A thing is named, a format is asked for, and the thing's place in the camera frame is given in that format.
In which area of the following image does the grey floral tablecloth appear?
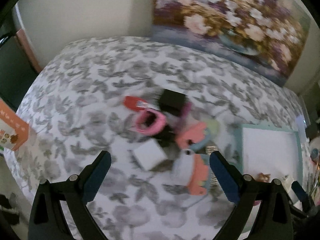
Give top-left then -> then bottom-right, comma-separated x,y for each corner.
4,37 -> 310,239

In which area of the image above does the red glue tube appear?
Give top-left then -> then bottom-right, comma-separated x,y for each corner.
123,95 -> 149,112

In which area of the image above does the floral painting canvas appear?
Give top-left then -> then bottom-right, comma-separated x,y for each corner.
151,0 -> 311,86

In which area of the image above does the white round device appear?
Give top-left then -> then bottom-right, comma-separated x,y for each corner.
171,149 -> 195,186

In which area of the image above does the teal rimmed white tray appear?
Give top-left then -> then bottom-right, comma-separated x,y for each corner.
235,124 -> 303,183

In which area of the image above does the orange teal toy gun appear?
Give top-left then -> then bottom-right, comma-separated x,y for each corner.
187,154 -> 210,196

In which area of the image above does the purple strap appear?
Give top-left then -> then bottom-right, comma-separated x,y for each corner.
176,102 -> 193,131

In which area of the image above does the white square box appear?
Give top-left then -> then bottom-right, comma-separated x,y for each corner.
132,139 -> 167,171

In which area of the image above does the pink rubber band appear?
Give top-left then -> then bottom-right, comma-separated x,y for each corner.
135,108 -> 167,136

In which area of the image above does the white power strip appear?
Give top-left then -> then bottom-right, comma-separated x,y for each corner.
296,114 -> 307,143

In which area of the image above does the orange teal toy block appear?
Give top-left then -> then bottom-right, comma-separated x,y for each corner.
175,122 -> 212,152

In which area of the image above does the orange cardboard box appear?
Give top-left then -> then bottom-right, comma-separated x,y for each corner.
0,99 -> 29,151

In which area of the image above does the black clip object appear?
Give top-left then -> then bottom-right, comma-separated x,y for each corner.
153,125 -> 176,147

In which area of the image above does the black square box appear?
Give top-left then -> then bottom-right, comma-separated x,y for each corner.
157,89 -> 187,116

